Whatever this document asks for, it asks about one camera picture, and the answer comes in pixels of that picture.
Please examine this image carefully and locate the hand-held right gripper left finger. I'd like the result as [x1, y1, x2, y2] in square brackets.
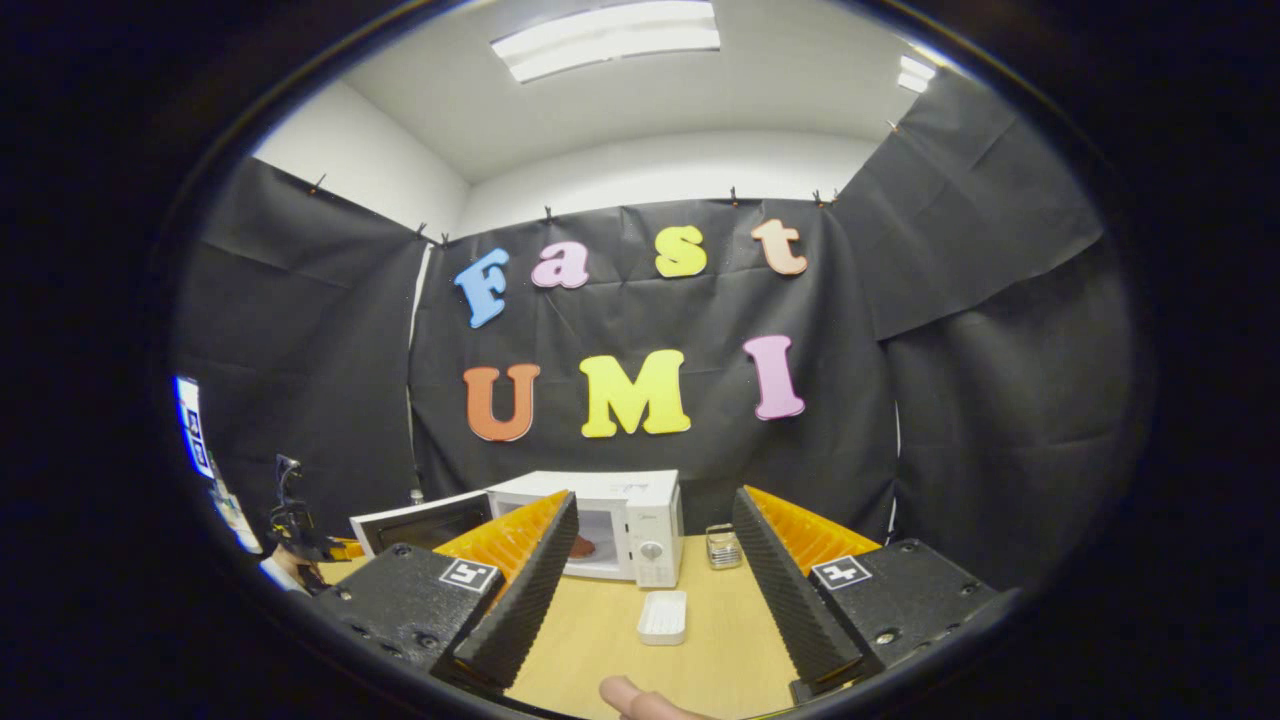
[316, 489, 581, 693]

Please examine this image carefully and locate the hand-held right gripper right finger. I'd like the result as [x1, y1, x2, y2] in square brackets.
[732, 485, 1003, 695]

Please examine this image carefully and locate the white microwave oven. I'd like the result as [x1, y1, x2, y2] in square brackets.
[350, 470, 686, 589]

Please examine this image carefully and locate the white ribbed rectangular dish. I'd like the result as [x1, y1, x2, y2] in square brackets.
[638, 590, 689, 646]

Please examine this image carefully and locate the white blue-edged panel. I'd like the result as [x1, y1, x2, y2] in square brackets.
[175, 375, 263, 554]

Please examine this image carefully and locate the large ceiling light panel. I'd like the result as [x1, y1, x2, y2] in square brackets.
[490, 0, 721, 84]

